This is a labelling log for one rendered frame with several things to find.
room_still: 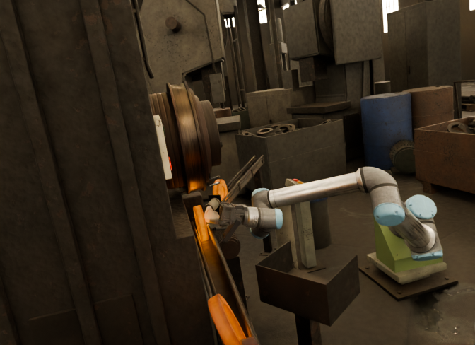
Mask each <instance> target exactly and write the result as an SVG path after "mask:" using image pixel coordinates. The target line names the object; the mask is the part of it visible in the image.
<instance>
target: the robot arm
mask: <svg viewBox="0 0 475 345"><path fill-rule="evenodd" d="M358 191H362V192H364V193H370V198H371V202H372V206H373V215H374V217H375V220H376V221H377V223H379V224H380V225H382V226H388V228H389V229H390V231H391V232H392V233H393V234H394V235H396V236H397V237H399V238H403V239H404V242H405V244H406V246H407V247H408V248H409V249H410V251H411V256H412V258H413V260H415V261H428V260H432V259H438V258H441V257H442V256H443V253H442V248H441V244H440V240H439V237H438V233H437V230H436V227H435V223H434V220H433V217H434V216H435V214H436V212H437V208H436V206H435V203H434V202H433V201H432V200H431V199H429V198H428V197H425V196H423V195H414V196H412V197H411V198H409V199H407V200H406V202H405V203H404V202H403V201H402V200H401V197H400V194H399V189H398V185H397V182H396V180H395V179H394V178H393V177H392V176H391V175H390V174H388V173H387V172H385V171H384V170H381V169H379V168H374V167H362V168H359V169H358V170H357V172H353V173H350V174H346V175H340V176H336V177H331V178H327V179H323V180H317V181H314V182H308V183H304V184H300V185H294V186H291V187H284V188H281V189H275V190H268V189H266V188H259V189H256V190H255V191H253V193H252V198H251V200H252V207H246V205H243V204H232V203H226V202H221V204H220V208H219V215H218V212H216V211H213V209H212V208H211V207H210V206H208V207H206V210H205V213H204V218H205V221H206V222H207V223H214V224H219V225H229V226H228V227H227V228H226V230H225V232H224V233H223V234H222V236H221V238H222V240H223V242H228V241H229V239H230V238H231V237H232V235H233V233H234V232H235V231H236V229H237V228H238V226H239V225H240V224H242V225H245V227H247V228H250V232H251V234H252V235H253V236H254V237H255V238H257V239H263V238H265V237H267V236H268V234H270V232H271V231H272V230H273V229H280V228H281V227H282V225H283V214H282V211H281V210H280V209H275V208H276V207H280V206H287V205H291V204H297V203H301V202H305V201H312V200H316V199H323V198H327V197H333V196H337V195H341V194H348V193H352V192H358Z"/></svg>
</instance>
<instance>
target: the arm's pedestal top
mask: <svg viewBox="0 0 475 345"><path fill-rule="evenodd" d="M367 260H368V261H369V262H370V263H372V264H374V265H375V266H376V267H377V268H378V269H380V270H382V271H383V272H384V273H386V274H387V275H388V276H390V277H391V278H393V279H394V280H395V281H397V282H398V283H402V282H405V281H409V280H412V279H416V278H419V277H422V276H426V275H429V274H433V273H435V272H439V271H443V270H446V269H447V264H446V263H444V262H440V263H437V264H431V265H428V266H424V267H419V268H415V269H410V270H406V271H401V272H398V273H394V272H393V271H392V270H391V269H390V268H388V267H387V266H386V265H384V264H383V263H382V262H381V261H380V260H379V259H377V257H376V252H374V253H371V254H368V255H367Z"/></svg>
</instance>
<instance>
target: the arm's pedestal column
mask: <svg viewBox="0 0 475 345"><path fill-rule="evenodd" d="M359 271H361V272H362V273H363V274H365V275H366V276H367V277H368V278H369V279H371V280H372V281H373V282H375V283H376V284H377V285H378V286H379V287H380V288H382V289H383V290H384V291H386V292H387V293H388V294H390V295H391V296H392V297H393V298H394V299H396V300H397V301H398V302H399V301H401V300H406V299H408V298H413V297H415V296H419V295H422V294H424V293H428V292H431V291H435V290H438V289H441V288H444V287H447V286H451V285H454V284H457V283H458V280H456V279H455V278H453V277H452V276H450V275H448V274H446V273H445V272H443V271H439V272H435V273H433V274H429V275H426V276H422V277H419V278H416V279H412V280H409V281H405V282H402V283H398V282H397V281H395V280H394V279H393V278H391V277H390V276H388V275H387V274H386V273H384V272H383V271H382V270H380V269H378V268H377V267H376V266H375V265H374V264H369V265H365V266H363V267H359Z"/></svg>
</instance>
